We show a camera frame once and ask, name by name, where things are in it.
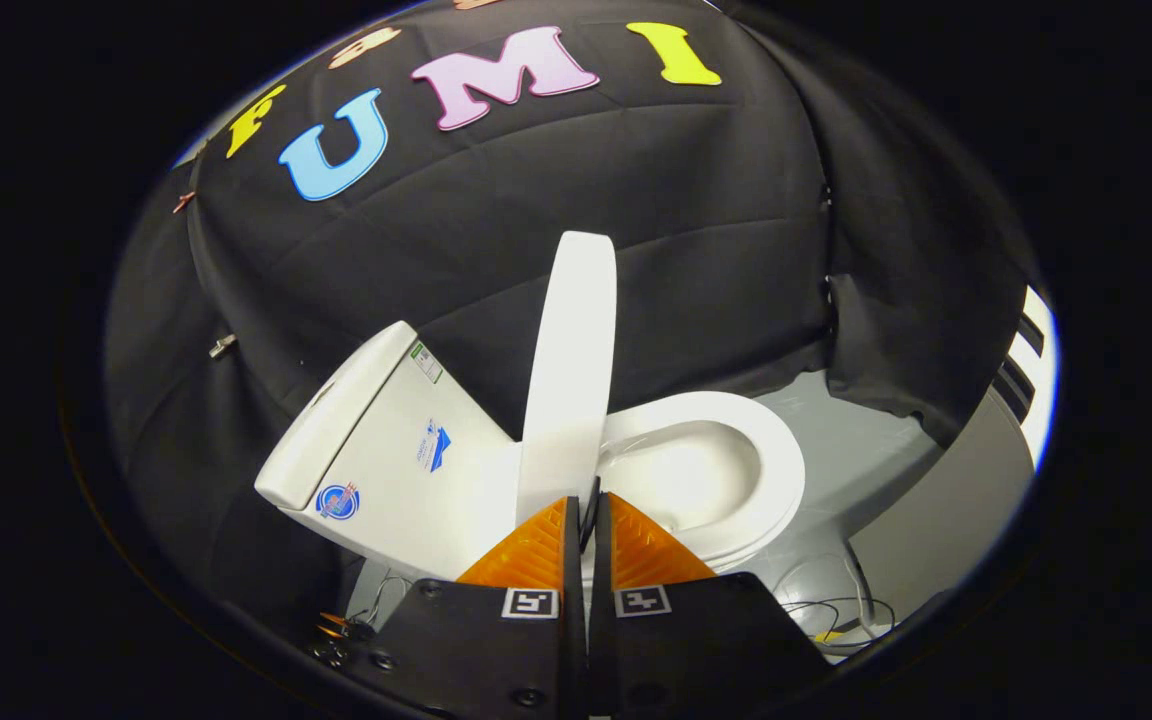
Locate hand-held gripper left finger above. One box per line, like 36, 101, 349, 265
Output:
311, 495, 587, 720

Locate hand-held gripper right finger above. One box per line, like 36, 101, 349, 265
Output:
588, 490, 837, 720

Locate white toilet lid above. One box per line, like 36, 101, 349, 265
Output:
516, 231, 618, 526

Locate white ceramic toilet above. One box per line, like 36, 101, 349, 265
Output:
254, 320, 807, 601

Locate white toilet tank cover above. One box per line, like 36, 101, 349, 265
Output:
254, 320, 419, 511

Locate black backdrop cloth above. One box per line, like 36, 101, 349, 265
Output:
104, 0, 1037, 641

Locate black and white striped panel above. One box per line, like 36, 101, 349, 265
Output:
991, 285, 1059, 471

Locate thin cables with orange plugs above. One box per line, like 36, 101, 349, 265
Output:
314, 570, 407, 666

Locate white and black cable loops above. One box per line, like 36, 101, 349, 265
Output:
774, 553, 899, 646

